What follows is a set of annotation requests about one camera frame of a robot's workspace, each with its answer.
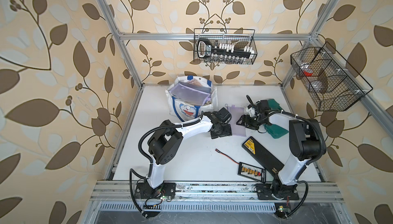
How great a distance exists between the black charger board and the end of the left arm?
0.20m

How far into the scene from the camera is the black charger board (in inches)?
30.9

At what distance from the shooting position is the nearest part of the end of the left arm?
0.66 meters
